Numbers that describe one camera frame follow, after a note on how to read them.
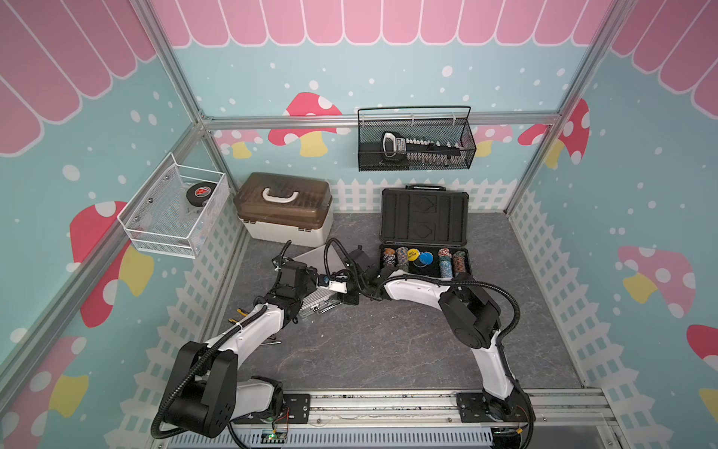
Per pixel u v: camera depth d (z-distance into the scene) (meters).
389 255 1.00
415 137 0.92
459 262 0.99
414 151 0.87
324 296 0.89
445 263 0.99
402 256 1.00
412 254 1.03
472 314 0.53
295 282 0.68
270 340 0.85
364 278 0.73
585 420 0.73
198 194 0.79
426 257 1.02
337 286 0.80
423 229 1.06
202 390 0.42
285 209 0.94
